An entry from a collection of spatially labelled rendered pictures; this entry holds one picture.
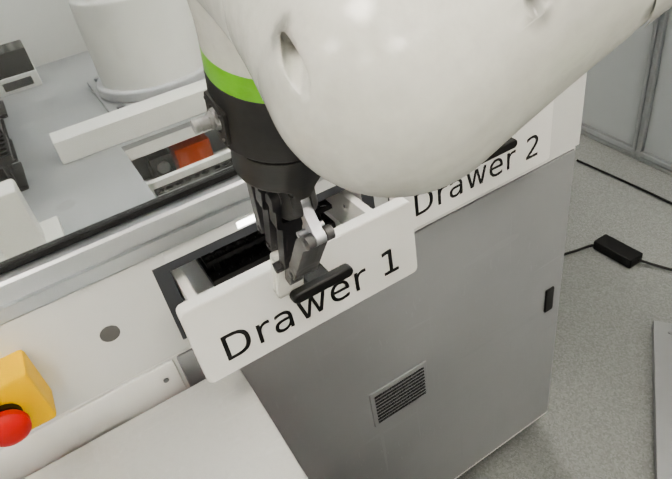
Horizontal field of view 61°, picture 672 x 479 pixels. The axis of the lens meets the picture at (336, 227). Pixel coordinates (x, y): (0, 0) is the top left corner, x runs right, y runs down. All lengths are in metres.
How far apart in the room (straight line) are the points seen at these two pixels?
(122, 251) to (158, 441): 0.23
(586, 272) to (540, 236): 0.93
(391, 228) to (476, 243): 0.30
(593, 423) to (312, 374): 0.91
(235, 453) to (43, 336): 0.24
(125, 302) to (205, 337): 0.11
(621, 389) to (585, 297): 0.34
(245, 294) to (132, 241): 0.13
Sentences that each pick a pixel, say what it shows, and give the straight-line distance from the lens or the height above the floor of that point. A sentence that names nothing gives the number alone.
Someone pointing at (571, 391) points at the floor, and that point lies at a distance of 1.66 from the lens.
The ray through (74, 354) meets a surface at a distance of 0.70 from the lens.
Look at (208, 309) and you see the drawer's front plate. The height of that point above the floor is 0.92.
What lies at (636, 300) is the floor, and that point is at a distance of 1.93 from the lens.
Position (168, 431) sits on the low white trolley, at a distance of 0.73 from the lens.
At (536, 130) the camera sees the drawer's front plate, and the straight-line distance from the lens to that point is 0.90.
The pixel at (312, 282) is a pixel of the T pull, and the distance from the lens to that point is 0.60.
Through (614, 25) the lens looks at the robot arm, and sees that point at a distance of 0.23.
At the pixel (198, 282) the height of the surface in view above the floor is 0.84.
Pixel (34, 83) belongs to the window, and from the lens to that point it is 0.58.
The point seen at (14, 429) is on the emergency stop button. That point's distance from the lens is 0.65.
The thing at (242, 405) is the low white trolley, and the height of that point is 0.76.
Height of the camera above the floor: 1.30
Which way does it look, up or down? 36 degrees down
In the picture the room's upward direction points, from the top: 11 degrees counter-clockwise
